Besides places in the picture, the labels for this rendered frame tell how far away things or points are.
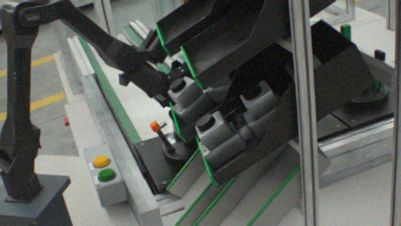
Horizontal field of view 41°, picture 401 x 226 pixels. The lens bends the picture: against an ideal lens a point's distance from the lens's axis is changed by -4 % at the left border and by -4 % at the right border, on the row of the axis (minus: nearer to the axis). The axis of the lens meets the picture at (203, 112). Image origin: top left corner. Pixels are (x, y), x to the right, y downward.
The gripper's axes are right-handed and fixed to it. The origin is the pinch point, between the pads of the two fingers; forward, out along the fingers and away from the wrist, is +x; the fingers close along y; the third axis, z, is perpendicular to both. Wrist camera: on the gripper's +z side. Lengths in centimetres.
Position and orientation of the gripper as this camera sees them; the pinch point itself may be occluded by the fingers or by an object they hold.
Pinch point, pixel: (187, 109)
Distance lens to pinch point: 129.5
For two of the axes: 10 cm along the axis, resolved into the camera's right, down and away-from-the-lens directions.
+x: 6.8, 5.3, 5.1
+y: -3.4, -3.9, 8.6
